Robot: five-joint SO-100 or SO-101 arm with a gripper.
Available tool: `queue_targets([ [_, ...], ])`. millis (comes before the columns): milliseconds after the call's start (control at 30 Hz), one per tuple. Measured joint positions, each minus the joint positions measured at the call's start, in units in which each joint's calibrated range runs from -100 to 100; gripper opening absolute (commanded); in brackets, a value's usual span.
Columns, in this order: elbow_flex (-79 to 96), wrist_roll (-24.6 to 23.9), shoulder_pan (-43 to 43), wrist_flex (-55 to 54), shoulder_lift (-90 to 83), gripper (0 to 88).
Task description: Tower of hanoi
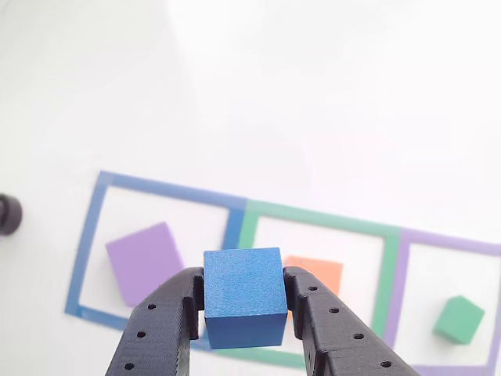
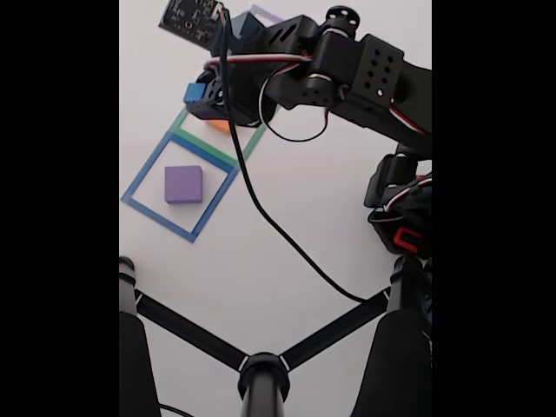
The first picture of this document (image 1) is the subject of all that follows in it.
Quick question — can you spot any purple cube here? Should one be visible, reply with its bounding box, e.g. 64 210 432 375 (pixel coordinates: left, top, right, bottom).
105 222 186 309

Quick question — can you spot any small blue cube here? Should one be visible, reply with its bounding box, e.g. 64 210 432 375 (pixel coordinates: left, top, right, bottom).
203 247 290 349

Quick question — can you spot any green cube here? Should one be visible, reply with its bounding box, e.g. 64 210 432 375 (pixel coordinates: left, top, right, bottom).
432 295 486 345

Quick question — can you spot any orange cube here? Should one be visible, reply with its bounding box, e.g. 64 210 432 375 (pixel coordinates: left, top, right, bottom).
282 255 344 319

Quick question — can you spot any black tripod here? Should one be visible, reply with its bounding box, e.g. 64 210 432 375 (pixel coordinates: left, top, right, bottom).
0 193 23 237

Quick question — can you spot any purple square frame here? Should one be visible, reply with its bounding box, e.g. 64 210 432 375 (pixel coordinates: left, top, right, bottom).
383 226 501 376

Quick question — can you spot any blue square frame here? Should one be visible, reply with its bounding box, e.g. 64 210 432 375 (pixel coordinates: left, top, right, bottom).
64 170 248 352

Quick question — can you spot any green square frame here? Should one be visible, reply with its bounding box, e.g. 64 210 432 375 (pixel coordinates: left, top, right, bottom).
213 199 400 371

